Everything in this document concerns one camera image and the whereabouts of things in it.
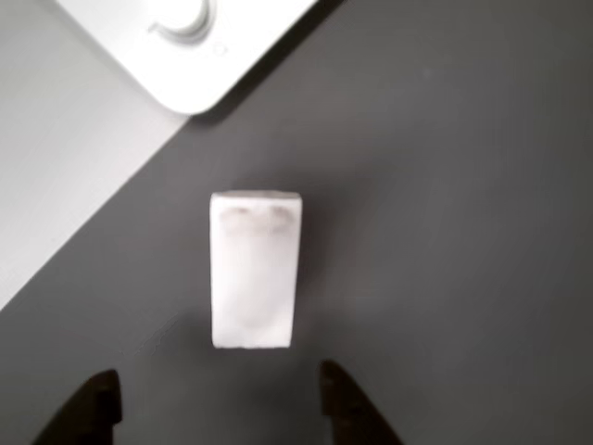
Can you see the grey desk mat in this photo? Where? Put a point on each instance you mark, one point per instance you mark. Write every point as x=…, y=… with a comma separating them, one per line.
x=440, y=232

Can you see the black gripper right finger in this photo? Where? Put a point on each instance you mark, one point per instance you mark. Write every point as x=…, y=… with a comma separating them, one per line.
x=352, y=408

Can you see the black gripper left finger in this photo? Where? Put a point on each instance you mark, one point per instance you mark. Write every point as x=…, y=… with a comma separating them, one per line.
x=88, y=412

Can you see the white rounded flat device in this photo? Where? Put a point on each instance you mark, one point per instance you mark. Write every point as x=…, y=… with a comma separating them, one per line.
x=185, y=55

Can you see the white rectangular block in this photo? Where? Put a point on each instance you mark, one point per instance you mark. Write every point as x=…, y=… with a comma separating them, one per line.
x=255, y=273

